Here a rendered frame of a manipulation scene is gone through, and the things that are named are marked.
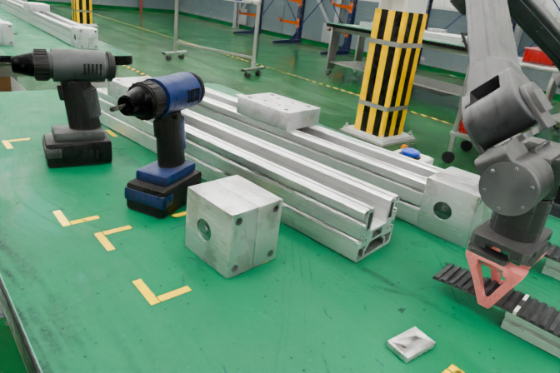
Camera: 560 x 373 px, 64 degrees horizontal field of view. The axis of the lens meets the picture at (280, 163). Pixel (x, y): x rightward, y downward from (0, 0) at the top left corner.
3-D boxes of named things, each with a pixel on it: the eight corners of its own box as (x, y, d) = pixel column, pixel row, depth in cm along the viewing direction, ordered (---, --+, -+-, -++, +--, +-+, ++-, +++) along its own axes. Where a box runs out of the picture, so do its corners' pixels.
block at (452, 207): (490, 226, 84) (505, 179, 80) (464, 248, 75) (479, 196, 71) (444, 208, 89) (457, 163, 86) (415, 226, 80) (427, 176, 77)
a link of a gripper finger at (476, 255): (449, 299, 57) (469, 234, 54) (472, 278, 62) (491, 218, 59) (504, 329, 53) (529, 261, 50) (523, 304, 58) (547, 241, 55)
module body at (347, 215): (389, 241, 74) (400, 195, 71) (354, 263, 67) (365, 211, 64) (132, 116, 123) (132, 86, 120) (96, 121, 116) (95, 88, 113)
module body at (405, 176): (439, 211, 87) (450, 171, 84) (415, 226, 80) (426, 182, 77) (189, 109, 136) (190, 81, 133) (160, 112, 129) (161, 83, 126)
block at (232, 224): (287, 252, 67) (295, 195, 64) (227, 279, 60) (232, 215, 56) (244, 225, 74) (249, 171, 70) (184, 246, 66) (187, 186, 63)
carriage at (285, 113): (317, 136, 105) (321, 107, 103) (284, 143, 97) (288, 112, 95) (267, 118, 115) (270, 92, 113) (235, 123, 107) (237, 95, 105)
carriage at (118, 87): (184, 117, 107) (186, 89, 105) (142, 123, 99) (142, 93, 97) (147, 101, 117) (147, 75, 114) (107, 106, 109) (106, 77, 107)
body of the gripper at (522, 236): (467, 245, 54) (484, 189, 52) (497, 221, 61) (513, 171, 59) (523, 271, 50) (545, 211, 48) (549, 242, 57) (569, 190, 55)
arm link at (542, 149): (577, 146, 51) (525, 131, 55) (563, 156, 46) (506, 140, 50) (557, 201, 54) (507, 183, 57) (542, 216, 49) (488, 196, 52)
